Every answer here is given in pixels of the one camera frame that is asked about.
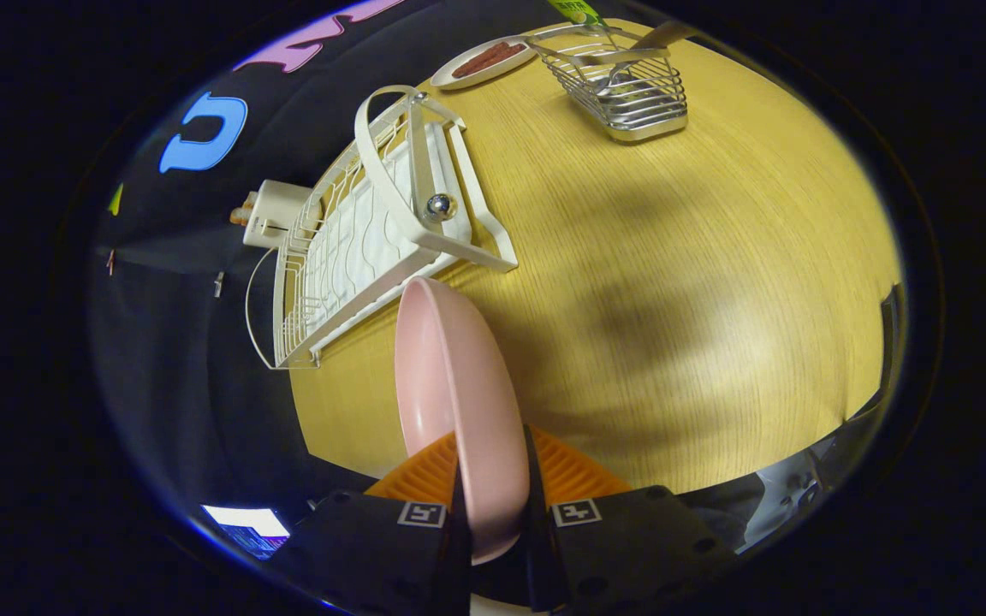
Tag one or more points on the lit screen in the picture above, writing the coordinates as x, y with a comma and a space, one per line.
249, 524

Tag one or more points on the white toaster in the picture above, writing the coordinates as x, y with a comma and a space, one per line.
275, 214

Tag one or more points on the red-brown meat piece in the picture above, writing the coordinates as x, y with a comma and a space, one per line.
512, 44
484, 62

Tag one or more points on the white clip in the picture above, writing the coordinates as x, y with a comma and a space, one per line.
218, 283

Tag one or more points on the green drink bottle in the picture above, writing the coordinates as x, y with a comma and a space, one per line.
577, 10

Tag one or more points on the white round serving plate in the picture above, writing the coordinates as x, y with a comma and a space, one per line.
459, 79

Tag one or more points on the brown toast slice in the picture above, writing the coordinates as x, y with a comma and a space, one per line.
241, 214

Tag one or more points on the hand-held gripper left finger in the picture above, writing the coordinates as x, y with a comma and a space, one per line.
424, 565

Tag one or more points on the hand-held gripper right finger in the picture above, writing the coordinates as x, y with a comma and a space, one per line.
630, 547

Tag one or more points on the pink plate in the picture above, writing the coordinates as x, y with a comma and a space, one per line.
467, 402

